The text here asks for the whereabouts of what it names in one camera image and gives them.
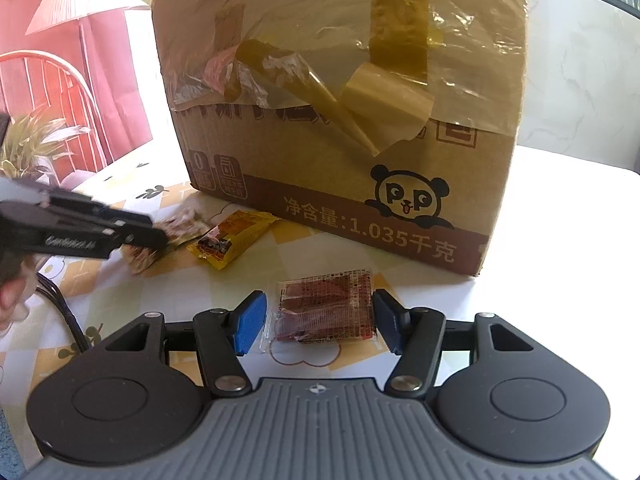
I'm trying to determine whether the brown cardboard box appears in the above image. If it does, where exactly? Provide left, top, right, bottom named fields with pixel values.
left=150, top=0, right=530, bottom=278

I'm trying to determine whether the red printed wall poster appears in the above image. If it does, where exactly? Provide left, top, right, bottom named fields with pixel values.
left=0, top=0, right=176, bottom=188

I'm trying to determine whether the yellow packing tape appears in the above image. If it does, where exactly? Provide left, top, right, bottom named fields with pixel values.
left=366, top=0, right=446, bottom=83
left=220, top=39, right=435, bottom=157

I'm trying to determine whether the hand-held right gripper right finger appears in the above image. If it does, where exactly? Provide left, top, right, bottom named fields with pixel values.
left=372, top=288, right=534, bottom=395

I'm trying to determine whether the person's left hand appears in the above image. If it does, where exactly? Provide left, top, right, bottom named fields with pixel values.
left=0, top=254, right=43, bottom=333

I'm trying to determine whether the red clear snack packet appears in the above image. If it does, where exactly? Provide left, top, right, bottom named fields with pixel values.
left=261, top=268, right=377, bottom=346

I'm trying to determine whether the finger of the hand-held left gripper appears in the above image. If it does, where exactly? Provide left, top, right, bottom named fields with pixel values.
left=107, top=227, right=169, bottom=252
left=92, top=205, right=154, bottom=229

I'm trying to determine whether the yellow snack packet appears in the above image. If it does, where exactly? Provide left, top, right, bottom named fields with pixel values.
left=185, top=211, right=280, bottom=272

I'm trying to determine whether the black cable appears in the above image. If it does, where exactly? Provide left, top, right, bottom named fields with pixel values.
left=36, top=269, right=97, bottom=357

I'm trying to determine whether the brown snack packet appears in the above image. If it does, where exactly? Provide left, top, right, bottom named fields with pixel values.
left=125, top=206, right=207, bottom=276

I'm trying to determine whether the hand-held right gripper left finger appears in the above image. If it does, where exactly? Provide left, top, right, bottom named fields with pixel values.
left=102, top=290, right=269, bottom=397

